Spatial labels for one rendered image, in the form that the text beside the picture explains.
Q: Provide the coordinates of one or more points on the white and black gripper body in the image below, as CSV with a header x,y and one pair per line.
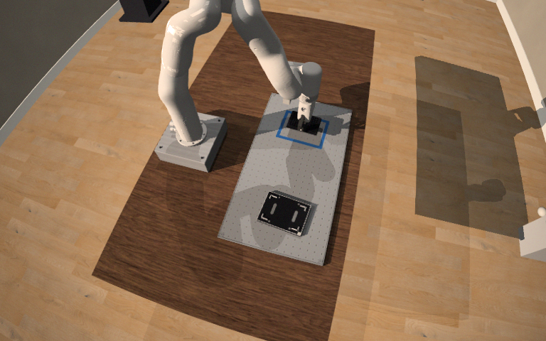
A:
x,y
306,109

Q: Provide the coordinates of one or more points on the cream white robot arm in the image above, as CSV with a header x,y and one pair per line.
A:
x,y
202,17

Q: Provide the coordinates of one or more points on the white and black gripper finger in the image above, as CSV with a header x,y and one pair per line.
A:
x,y
300,127

